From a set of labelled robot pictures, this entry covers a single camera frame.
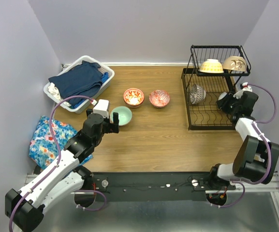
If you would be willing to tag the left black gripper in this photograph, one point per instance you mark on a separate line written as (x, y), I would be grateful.
(112, 128)

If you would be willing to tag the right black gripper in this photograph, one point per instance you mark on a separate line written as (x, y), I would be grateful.
(222, 104)

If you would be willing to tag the celadon green bowl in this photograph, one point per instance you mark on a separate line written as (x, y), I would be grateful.
(124, 115)

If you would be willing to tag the brown lattice pattern bowl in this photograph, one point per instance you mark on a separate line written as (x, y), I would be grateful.
(197, 94)

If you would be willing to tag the orange floral pattern bowl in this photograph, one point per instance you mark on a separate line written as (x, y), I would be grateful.
(133, 93)

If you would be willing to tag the beige bowl brown leaf pattern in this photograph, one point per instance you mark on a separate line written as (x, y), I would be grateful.
(235, 63)

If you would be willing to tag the blue zigzag pattern bowl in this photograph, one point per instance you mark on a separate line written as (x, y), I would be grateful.
(159, 98)

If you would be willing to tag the white ribbed bowl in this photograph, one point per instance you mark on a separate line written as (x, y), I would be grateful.
(222, 95)

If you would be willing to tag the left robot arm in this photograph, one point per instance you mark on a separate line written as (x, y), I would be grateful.
(27, 207)

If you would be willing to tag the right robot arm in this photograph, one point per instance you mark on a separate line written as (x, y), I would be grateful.
(257, 158)

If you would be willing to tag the black two-tier dish rack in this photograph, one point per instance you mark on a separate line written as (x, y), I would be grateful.
(206, 115)

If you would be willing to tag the dark blue folded garment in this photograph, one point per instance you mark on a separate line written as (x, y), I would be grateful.
(84, 79)

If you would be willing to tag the yellow patterned bowl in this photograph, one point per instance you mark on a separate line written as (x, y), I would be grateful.
(211, 66)

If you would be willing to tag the white crumpled cloth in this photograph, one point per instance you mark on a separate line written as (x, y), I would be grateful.
(53, 90)

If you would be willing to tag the blue floral fabric bag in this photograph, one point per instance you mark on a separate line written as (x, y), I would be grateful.
(42, 148)

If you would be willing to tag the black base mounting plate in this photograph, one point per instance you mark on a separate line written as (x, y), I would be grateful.
(151, 186)

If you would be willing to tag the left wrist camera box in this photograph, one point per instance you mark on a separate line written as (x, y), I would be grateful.
(102, 108)

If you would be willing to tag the aluminium frame rail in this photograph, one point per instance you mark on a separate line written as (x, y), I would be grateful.
(228, 199)

